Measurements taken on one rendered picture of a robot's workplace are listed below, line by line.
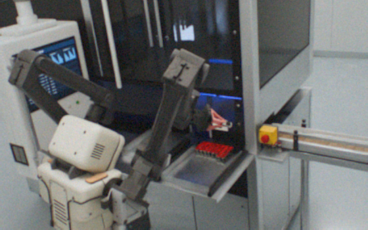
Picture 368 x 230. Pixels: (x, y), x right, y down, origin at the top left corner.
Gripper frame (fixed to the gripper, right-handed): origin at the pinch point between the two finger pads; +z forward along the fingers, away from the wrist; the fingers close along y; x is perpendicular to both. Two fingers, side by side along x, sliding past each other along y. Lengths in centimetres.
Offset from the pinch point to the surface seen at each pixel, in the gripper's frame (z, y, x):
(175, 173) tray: -0.8, -43.1, 8.2
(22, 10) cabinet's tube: -85, -22, 78
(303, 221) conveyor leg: 78, -52, -1
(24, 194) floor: -55, -218, 115
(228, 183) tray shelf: 17.3, -28.7, -4.7
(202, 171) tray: 10.4, -36.7, 7.1
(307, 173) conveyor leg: 65, -25, 9
